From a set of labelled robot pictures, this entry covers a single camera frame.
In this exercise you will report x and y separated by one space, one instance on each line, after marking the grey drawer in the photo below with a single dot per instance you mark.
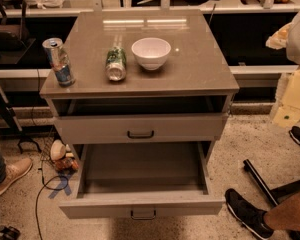
142 181
140 128

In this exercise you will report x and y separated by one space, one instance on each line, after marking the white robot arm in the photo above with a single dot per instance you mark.
286 110

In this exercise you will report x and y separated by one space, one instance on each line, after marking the grey drawer cabinet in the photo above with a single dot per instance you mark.
142 77

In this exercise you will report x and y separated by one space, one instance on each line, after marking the white bowl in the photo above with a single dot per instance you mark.
151 53

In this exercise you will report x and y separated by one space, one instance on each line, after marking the green lying soda can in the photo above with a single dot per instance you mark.
116 64

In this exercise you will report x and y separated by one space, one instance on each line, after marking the silver blue standing can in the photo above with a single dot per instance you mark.
59 61

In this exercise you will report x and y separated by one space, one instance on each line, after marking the black sneaker near right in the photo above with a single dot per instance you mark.
246 213

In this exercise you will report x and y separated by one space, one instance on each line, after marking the tan leather shoe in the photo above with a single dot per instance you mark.
13 172

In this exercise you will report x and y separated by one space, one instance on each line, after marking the black chair base leg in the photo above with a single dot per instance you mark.
276 195

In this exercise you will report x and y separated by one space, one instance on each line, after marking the black stand at left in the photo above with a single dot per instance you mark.
9 116

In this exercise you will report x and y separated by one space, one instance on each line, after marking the bare leg of person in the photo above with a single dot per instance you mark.
285 216

